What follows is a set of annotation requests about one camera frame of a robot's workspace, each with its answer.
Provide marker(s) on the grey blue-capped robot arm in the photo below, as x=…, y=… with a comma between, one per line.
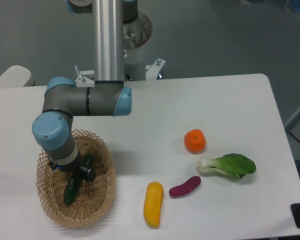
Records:
x=63, y=99

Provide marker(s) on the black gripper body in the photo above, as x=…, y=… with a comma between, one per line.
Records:
x=69, y=163

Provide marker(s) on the purple sweet potato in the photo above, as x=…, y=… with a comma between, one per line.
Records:
x=185, y=188

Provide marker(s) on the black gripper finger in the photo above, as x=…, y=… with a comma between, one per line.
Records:
x=88, y=174

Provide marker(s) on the white chair armrest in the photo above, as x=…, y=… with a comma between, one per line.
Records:
x=17, y=76

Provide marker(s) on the woven wicker basket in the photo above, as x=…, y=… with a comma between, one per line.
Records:
x=93, y=199

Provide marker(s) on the green bok choy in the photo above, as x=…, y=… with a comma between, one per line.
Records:
x=233, y=165

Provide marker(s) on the orange tangerine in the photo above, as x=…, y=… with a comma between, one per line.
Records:
x=195, y=141

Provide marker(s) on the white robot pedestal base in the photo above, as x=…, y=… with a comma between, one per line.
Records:
x=136, y=35

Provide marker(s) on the yellow squash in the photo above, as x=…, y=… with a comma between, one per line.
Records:
x=153, y=203

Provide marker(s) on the dark green cucumber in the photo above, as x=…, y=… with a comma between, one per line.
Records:
x=73, y=186

